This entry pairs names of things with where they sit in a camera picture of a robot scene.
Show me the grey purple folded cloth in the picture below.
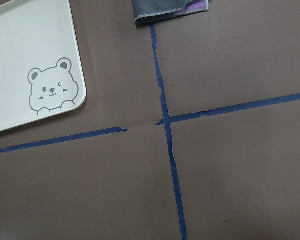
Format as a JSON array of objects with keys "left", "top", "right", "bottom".
[{"left": 131, "top": 0, "right": 209, "bottom": 24}]

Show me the cream bear tray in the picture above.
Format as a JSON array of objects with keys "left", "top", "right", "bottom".
[{"left": 0, "top": 0, "right": 87, "bottom": 132}]

